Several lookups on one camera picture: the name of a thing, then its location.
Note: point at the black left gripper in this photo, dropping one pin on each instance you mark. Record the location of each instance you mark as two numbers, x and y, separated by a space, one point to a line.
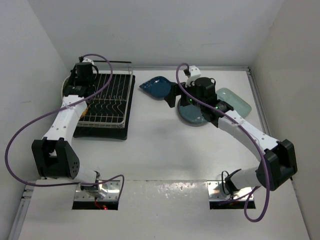
71 78

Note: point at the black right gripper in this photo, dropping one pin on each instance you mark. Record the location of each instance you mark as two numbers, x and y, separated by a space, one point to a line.
171 98

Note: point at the dark blue leaf-shaped plate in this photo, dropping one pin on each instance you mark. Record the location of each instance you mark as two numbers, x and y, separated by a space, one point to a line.
157 87

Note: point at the teal round plate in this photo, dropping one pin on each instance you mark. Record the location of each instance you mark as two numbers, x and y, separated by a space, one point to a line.
190 115

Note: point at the yellow polka dot plate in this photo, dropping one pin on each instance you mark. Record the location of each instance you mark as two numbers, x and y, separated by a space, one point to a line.
84 112

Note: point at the light green oval plate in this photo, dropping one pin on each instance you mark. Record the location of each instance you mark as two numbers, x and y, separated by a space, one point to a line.
228 96

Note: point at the red and teal floral plate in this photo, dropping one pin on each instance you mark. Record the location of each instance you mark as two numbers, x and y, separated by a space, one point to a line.
64 84

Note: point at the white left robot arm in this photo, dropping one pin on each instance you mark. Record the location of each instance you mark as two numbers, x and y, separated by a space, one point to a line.
53 154

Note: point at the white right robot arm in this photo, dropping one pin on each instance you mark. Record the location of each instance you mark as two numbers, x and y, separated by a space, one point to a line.
277 159

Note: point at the black drying mat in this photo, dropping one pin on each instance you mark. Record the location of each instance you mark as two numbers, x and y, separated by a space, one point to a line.
119 134

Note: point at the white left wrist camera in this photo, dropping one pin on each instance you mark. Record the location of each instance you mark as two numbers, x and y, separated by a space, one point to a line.
87 60

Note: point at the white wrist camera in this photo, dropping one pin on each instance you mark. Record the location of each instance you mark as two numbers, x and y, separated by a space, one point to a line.
87 60
193 73

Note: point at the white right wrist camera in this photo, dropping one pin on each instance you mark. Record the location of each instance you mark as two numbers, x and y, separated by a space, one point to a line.
193 73

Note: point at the metal wire dish rack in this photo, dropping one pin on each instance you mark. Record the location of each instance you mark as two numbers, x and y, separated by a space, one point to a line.
110 109

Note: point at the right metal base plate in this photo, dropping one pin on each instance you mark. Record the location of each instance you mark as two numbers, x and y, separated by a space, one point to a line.
216 193

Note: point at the metal base plate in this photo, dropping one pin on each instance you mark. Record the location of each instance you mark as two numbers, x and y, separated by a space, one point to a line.
216 193
106 192

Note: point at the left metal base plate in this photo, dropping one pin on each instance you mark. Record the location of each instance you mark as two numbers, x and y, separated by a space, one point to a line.
106 192

